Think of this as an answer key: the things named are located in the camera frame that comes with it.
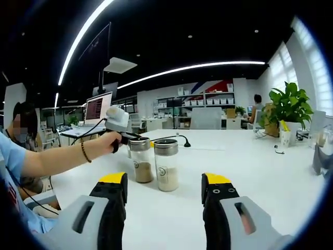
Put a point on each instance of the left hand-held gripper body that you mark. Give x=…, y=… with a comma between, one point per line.
x=117, y=118

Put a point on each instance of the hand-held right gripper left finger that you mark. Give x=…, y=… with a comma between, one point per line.
x=83, y=221

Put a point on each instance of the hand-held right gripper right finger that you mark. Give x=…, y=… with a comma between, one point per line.
x=234, y=224

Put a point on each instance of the seasoning bottle brown powder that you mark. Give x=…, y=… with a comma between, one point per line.
x=140, y=145

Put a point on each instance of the seasoning bottle white powder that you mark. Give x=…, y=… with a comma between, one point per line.
x=166, y=149

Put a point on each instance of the person's left hand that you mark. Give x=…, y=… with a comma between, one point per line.
x=104, y=144

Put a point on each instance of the white laptop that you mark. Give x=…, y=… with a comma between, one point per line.
x=100, y=109

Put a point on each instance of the black mounted monitor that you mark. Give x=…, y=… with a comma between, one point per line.
x=105, y=89

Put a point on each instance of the leafy green floor plant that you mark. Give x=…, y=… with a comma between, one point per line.
x=73, y=121

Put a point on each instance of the white ceiling air conditioner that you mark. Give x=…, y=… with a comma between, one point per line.
x=120, y=66

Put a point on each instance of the black monitor on stand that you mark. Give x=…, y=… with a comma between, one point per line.
x=173, y=102

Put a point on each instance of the short ceiling light strip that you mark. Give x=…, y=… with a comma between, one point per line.
x=56, y=100

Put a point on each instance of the dark patterned cloth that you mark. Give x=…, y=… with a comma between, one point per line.
x=31, y=185

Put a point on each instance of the white shelving unit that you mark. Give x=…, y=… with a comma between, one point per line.
x=195, y=109

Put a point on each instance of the white mesh office chair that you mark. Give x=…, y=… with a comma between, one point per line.
x=206, y=118

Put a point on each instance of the hanging dark screen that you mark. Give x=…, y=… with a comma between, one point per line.
x=96, y=43

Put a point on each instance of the row of white storage bins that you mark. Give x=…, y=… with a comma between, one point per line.
x=208, y=101

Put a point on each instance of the small black object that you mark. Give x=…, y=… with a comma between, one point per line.
x=279, y=151

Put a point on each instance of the white patterned paper cup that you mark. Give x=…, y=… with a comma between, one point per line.
x=285, y=139

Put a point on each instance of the cardboard box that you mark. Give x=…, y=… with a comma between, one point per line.
x=230, y=113

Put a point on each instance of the white desk chair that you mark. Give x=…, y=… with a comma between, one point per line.
x=256, y=122

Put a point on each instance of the brown paper bag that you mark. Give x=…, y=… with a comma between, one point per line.
x=271, y=125

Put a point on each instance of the grey headset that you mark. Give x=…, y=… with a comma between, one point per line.
x=320, y=161

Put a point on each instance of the yellow tag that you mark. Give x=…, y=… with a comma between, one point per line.
x=284, y=125

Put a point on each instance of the small potted plant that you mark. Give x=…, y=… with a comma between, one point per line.
x=240, y=110

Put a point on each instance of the blue computer screen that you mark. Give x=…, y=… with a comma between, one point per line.
x=250, y=109

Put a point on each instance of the plastic drink cup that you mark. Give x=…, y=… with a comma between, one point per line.
x=321, y=140

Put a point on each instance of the green potted plant white pot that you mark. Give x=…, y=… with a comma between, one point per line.
x=291, y=104

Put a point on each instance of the window with white blinds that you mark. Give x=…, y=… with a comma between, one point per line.
x=317, y=67
x=282, y=70

